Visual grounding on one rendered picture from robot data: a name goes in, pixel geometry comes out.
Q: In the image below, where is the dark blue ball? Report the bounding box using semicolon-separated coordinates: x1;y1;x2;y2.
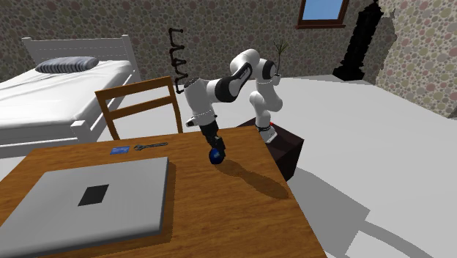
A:
208;147;226;166

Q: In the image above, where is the dark adjustable wrench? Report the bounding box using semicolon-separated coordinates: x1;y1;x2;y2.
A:
133;141;168;151

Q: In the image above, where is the dark robot stand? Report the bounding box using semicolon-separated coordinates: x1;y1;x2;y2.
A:
236;117;305;183

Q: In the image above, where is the wooden table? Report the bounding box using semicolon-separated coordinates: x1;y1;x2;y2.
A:
0;125;328;258

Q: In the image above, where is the wooden chair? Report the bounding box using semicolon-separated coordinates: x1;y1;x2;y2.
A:
94;75;184;141

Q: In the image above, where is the small plant in white pot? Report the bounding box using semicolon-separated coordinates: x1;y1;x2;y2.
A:
272;39;290;86

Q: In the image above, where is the closed grey laptop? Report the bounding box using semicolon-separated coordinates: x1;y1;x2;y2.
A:
0;156;170;258

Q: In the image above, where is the white bed with striped pillow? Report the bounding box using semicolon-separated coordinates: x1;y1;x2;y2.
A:
0;34;143;159

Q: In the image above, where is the black irregular tall object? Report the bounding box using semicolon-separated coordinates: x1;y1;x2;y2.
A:
332;0;385;82

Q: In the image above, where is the window with brown frame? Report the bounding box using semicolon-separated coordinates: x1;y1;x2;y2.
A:
295;0;350;30

